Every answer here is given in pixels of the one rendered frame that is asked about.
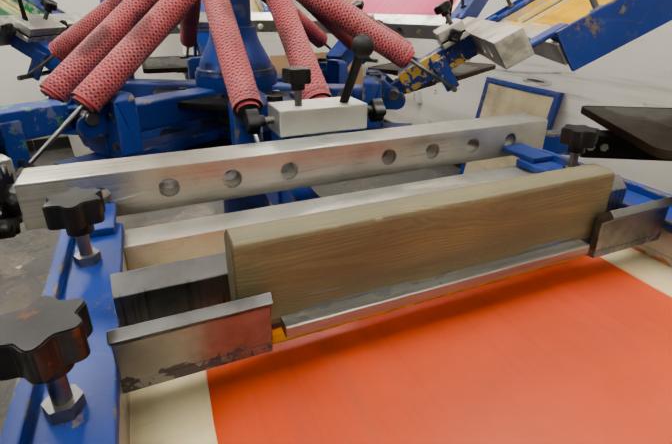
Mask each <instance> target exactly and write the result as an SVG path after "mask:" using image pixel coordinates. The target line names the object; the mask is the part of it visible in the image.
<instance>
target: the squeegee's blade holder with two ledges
mask: <svg viewBox="0 0 672 444"><path fill-rule="evenodd" d="M589 247H590V245H589V244H588V243H586V242H584V241H582V240H580V239H576V240H572V241H569V242H565V243H561V244H557V245H553V246H549V247H546V248H542V249H538V250H534V251H530V252H526V253H523V254H519V255H515V256H511V257H507V258H503V259H500V260H496V261H492V262H488V263H484V264H480V265H477V266H473V267H469V268H465V269H461V270H457V271H454V272H450V273H446V274H442V275H438V276H435V277H431V278H427V279H423V280H419V281H415V282H412V283H408V284H404V285H400V286H396V287H392V288H389V289H385V290H381V291H377V292H373V293H369V294H366V295H362V296H358V297H354V298H350V299H346V300H343V301H339V302H335V303H331V304H327V305H323V306H320V307H316V308H312V309H308V310H304V311H300V312H297V313H293V314H289V315H285V316H281V326H282V327H281V328H282V330H283V332H284V334H285V336H286V338H291V337H294V336H298V335H302V334H305V333H309V332H312V331H316V330H319V329H323V328H326V327H330V326H334V325H337V324H341V323H344V322H348V321H351V320H355V319H358V318H362V317H366V316H369V315H373V314H376V313H380V312H383V311H387V310H390V309H394V308H398V307H401V306H405V305H408V304H412V303H415V302H419V301H422V300H426V299H430V298H433V297H437V296H440V295H444V294H447V293H451V292H454V291H458V290H462V289H465V288H469V287H472V286H476V285H479V284H483V283H486V282H490V281H494V280H497V279H501V278H504V277H508V276H511V275H515V274H518V273H522V272H526V271H529V270H533V269H536V268H540V267H543V266H547V265H551V264H554V263H558V262H561V261H565V260H568V259H572V258H575V257H579V256H583V255H586V254H588V251H589Z"/></svg>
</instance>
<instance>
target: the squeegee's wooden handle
mask: <svg viewBox="0 0 672 444"><path fill-rule="evenodd" d="M614 179H615V176H614V172H613V171H612V170H611V169H609V168H606V167H603V166H600V165H597V164H594V163H592V164H586V165H580V166H575V167H569V168H564V169H558V170H552V171H547V172H541V173H536V174H530V175H524V176H519V177H513V178H507V179H502V180H496V181H491V182H485V183H479V184H474V185H468V186H463V187H457V188H451V189H446V190H440V191H435V192H429V193H423V194H418V195H412V196H406V197H401V198H395V199H390V200H384V201H378V202H373V203H367V204H362V205H356V206H350V207H345V208H339V209H333V210H328V211H322V212H317V213H311V214H305V215H300V216H294V217H289V218H283V219H277V220H272V221H266V222H261V223H255V224H249V225H244V226H238V227H232V228H227V229H226V230H225V233H224V242H225V252H226V261H227V270H228V280H229V289H230V299H231V301H234V300H238V299H242V298H247V297H251V296H255V295H259V294H264V293H268V292H270V293H271V295H272V300H273V304H272V305H271V306H270V313H271V328H272V329H276V328H280V327H282V326H281V316H285V315H289V314H293V313H297V312H300V311H304V310H308V309H312V308H316V307H320V306H323V305H327V304H331V303H335V302H339V301H343V300H346V299H350V298H354V297H358V296H362V295H366V294H369V293H373V292H377V291H381V290H385V289H389V288H392V287H396V286H400V285H404V284H408V283H412V282H415V281H419V280H423V279H427V278H431V277H435V276H438V275H442V274H446V273H450V272H454V271H457V270H461V269H465V268H469V267H473V266H477V265H480V264H484V263H488V262H492V261H496V260H500V259H503V258H507V257H511V256H515V255H519V254H523V253H526V252H530V251H534V250H538V249H542V248H546V247H549V246H553V245H557V244H561V243H565V242H569V241H572V240H576V239H580V240H582V241H584V242H586V243H588V244H589V243H590V239H591V235H592V231H593V228H594V224H595V220H596V218H597V217H598V216H600V215H602V214H605V212H606V209H607V205H608V201H609V197H610V194H611V190H612V186H613V183H614Z"/></svg>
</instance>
